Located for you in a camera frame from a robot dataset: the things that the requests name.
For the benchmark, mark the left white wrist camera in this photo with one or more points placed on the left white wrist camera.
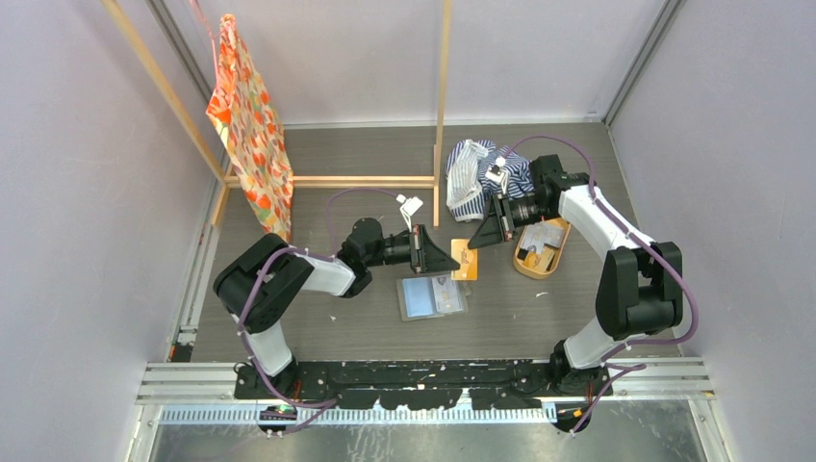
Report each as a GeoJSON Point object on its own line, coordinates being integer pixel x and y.
{"type": "Point", "coordinates": [408, 206]}

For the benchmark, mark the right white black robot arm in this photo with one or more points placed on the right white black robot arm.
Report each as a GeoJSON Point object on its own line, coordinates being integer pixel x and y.
{"type": "Point", "coordinates": [638, 294]}

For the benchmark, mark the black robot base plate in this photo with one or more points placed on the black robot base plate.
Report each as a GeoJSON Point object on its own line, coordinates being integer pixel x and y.
{"type": "Point", "coordinates": [422, 385]}

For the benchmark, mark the wooden rack frame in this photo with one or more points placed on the wooden rack frame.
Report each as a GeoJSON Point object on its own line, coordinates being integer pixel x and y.
{"type": "Point", "coordinates": [224, 176]}

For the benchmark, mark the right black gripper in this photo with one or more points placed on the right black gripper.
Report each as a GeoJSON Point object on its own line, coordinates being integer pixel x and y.
{"type": "Point", "coordinates": [492, 230]}

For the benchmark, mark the yellow oval tray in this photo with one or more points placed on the yellow oval tray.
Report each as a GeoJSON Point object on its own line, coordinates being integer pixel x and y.
{"type": "Point", "coordinates": [519, 256]}

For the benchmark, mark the gold card in tray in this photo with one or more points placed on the gold card in tray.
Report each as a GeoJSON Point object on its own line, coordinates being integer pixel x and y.
{"type": "Point", "coordinates": [540, 261]}

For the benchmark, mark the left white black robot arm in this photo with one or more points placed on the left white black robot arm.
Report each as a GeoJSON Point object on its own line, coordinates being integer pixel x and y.
{"type": "Point", "coordinates": [258, 287]}

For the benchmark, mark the gold VIP card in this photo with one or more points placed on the gold VIP card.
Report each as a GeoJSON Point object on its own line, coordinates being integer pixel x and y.
{"type": "Point", "coordinates": [467, 259]}

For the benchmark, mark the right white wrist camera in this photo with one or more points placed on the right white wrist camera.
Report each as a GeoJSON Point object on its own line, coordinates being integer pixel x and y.
{"type": "Point", "coordinates": [498, 174]}

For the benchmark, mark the aluminium rail frame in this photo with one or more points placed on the aluminium rail frame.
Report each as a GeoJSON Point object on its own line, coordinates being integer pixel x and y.
{"type": "Point", "coordinates": [665, 410]}

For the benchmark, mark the orange floral cloth bag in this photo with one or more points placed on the orange floral cloth bag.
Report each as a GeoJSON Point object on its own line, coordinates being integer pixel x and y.
{"type": "Point", "coordinates": [250, 130]}

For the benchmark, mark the blue white striped cloth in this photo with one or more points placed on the blue white striped cloth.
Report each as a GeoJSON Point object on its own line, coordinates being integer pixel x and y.
{"type": "Point", "coordinates": [467, 186]}

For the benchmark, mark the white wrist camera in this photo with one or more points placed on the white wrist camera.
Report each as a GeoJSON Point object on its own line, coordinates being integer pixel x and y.
{"type": "Point", "coordinates": [498, 174]}
{"type": "Point", "coordinates": [408, 206]}

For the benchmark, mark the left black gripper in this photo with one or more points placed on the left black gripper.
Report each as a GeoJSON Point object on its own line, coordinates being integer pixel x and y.
{"type": "Point", "coordinates": [431, 257]}

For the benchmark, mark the silver VIP card front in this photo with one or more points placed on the silver VIP card front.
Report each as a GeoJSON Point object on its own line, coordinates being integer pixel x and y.
{"type": "Point", "coordinates": [448, 298]}

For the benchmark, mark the clear grey card holder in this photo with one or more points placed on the clear grey card holder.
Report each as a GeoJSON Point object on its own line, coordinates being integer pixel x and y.
{"type": "Point", "coordinates": [415, 298]}

